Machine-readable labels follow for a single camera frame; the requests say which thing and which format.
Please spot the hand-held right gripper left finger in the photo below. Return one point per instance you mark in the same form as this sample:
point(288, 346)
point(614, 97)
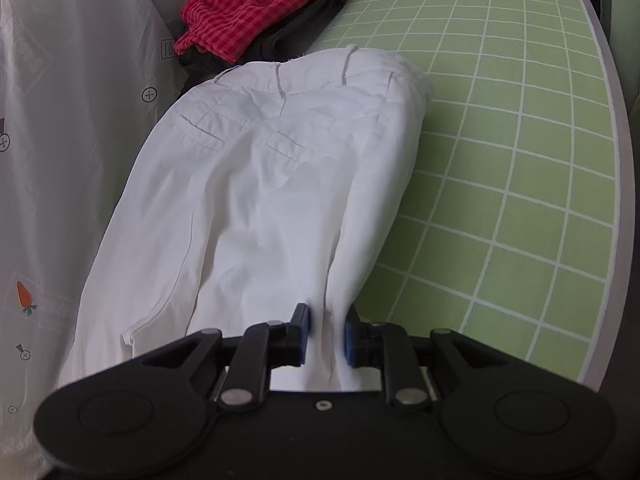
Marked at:
point(304, 331)

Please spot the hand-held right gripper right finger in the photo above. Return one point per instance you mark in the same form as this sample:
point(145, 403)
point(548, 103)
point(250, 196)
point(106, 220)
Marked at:
point(348, 345)

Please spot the white pants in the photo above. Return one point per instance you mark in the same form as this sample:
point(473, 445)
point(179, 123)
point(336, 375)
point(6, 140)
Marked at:
point(260, 200)

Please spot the green grid cutting mat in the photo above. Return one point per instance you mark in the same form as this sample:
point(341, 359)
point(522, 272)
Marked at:
point(500, 160)

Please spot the white carrot print blanket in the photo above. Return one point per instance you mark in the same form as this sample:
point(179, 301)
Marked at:
point(65, 160)

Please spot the black garment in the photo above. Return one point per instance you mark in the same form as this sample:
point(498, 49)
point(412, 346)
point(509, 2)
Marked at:
point(295, 25)

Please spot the red checkered garment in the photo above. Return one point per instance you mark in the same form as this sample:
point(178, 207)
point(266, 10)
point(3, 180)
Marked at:
point(240, 12)

